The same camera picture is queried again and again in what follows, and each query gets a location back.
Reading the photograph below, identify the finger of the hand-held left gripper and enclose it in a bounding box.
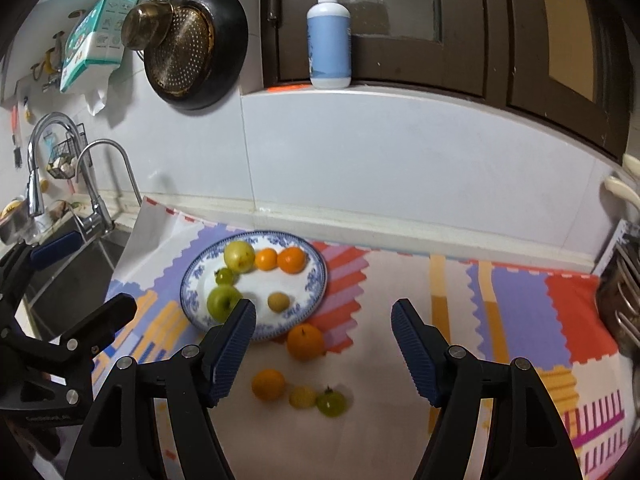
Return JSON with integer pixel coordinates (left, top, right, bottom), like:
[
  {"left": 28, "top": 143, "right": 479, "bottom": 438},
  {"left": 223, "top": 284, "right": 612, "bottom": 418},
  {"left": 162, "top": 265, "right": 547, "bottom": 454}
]
[
  {"left": 47, "top": 293, "right": 138, "bottom": 361},
  {"left": 0, "top": 231, "right": 82, "bottom": 311}
]

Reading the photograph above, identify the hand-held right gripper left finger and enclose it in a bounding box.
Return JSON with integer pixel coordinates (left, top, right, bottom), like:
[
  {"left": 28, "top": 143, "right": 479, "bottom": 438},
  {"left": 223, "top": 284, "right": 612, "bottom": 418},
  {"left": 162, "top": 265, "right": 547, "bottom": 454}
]
[{"left": 64, "top": 298, "right": 258, "bottom": 480}]

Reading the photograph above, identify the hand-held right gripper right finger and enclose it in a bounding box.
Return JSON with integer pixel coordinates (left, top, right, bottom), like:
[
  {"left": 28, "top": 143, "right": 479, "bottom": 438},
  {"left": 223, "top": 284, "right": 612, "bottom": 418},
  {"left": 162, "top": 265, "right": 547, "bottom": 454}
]
[{"left": 390, "top": 298, "right": 585, "bottom": 480}]

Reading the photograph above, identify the green apple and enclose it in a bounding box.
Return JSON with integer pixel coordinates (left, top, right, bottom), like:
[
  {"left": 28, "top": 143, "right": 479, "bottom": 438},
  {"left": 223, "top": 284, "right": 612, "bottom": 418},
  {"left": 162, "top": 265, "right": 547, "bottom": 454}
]
[{"left": 207, "top": 285, "right": 243, "bottom": 322}]

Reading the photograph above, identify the blue rimmed white plate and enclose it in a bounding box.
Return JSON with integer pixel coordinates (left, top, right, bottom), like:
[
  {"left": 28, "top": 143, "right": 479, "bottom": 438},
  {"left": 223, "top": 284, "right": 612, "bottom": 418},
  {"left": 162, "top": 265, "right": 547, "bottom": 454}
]
[{"left": 179, "top": 230, "right": 328, "bottom": 342}]

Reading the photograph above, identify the yellow-green apple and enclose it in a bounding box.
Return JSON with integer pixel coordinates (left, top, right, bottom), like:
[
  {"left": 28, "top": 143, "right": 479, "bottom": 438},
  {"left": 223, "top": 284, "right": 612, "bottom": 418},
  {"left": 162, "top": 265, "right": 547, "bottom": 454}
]
[{"left": 223, "top": 240, "right": 257, "bottom": 273}]

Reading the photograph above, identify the stainless steel sink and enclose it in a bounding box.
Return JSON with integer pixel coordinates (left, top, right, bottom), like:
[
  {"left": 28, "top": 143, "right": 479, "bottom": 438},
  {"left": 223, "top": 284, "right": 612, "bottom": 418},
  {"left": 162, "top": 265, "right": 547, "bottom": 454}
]
[{"left": 22, "top": 210, "right": 133, "bottom": 341}]

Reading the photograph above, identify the metal bowl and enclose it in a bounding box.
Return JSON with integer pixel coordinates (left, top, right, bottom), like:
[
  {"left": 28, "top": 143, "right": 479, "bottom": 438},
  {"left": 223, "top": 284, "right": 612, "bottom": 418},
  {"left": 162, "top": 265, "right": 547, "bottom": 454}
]
[{"left": 0, "top": 200, "right": 31, "bottom": 246}]

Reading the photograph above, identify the chrome pull-down faucet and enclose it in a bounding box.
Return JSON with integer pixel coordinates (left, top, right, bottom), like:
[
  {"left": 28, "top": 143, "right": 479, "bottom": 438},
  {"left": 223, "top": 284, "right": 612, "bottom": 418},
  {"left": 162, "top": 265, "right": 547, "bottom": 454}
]
[{"left": 26, "top": 112, "right": 116, "bottom": 238}]

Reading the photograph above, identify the colourful patterned table mat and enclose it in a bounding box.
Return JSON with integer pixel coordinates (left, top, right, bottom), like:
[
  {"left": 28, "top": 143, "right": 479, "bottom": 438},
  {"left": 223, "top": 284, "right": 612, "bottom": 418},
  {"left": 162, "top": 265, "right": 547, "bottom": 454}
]
[{"left": 90, "top": 197, "right": 640, "bottom": 480}]

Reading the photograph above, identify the small yellow round fruit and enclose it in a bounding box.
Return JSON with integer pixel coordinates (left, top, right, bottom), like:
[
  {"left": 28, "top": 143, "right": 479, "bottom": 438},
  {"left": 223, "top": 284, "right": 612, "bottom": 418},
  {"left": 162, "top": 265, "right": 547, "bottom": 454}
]
[{"left": 288, "top": 385, "right": 318, "bottom": 409}]

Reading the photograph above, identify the chrome gooseneck faucet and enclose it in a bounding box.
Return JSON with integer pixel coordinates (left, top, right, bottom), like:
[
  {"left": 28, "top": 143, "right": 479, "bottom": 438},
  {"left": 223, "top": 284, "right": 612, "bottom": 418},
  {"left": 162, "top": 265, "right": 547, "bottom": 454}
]
[{"left": 75, "top": 139, "right": 142, "bottom": 207}]

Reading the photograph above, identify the white plastic bag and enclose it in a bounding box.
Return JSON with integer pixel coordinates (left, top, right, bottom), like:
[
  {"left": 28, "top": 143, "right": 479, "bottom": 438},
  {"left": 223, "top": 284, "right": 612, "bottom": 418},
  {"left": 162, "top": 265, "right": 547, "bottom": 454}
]
[{"left": 85, "top": 62, "right": 123, "bottom": 117}]

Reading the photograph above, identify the green white tissue package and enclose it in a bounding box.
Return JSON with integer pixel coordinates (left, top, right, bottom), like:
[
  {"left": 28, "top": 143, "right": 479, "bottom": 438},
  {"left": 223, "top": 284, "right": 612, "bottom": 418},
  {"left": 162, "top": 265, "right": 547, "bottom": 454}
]
[{"left": 60, "top": 0, "right": 141, "bottom": 93}]

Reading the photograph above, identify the rack of pots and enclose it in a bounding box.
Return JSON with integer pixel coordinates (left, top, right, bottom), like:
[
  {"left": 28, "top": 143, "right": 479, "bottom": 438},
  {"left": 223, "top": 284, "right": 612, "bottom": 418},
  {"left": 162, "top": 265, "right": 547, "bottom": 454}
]
[{"left": 597, "top": 245, "right": 640, "bottom": 356}]

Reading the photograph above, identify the brass colander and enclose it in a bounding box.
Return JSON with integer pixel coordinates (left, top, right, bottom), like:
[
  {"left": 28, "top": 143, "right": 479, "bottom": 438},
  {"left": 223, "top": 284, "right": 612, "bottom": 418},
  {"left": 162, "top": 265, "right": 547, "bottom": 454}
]
[{"left": 145, "top": 2, "right": 217, "bottom": 97}]

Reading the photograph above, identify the small copper saucepan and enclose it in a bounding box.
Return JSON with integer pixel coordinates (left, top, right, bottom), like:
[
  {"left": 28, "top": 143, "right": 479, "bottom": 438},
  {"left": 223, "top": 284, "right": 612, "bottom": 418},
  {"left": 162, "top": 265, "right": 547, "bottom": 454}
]
[{"left": 120, "top": 0, "right": 176, "bottom": 52}]

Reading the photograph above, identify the black frying pan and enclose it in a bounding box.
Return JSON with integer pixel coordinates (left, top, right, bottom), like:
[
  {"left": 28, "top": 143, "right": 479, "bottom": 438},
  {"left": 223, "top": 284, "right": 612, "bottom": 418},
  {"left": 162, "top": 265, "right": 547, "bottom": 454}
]
[{"left": 143, "top": 0, "right": 249, "bottom": 111}]

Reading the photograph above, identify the blue white pump bottle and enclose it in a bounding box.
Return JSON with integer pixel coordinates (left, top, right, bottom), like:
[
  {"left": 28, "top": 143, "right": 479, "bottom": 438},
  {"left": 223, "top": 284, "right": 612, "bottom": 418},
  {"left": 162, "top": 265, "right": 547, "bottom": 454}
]
[{"left": 306, "top": 0, "right": 353, "bottom": 89}]

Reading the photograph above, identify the black wire basket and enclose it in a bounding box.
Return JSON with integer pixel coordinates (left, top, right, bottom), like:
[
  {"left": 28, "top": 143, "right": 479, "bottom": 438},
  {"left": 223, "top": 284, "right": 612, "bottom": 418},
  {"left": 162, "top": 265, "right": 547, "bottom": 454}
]
[{"left": 46, "top": 132, "right": 88, "bottom": 181}]

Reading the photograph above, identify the brass wall tap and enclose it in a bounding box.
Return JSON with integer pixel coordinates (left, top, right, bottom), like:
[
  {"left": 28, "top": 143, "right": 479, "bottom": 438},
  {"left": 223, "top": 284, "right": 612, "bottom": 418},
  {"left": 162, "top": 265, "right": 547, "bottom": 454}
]
[{"left": 30, "top": 30, "right": 68, "bottom": 93}]

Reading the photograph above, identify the dark brown window frame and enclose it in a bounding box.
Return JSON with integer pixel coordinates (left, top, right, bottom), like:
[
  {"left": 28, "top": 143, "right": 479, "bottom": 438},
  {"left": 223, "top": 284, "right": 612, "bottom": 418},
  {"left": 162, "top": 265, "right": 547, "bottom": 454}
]
[{"left": 260, "top": 0, "right": 632, "bottom": 163}]

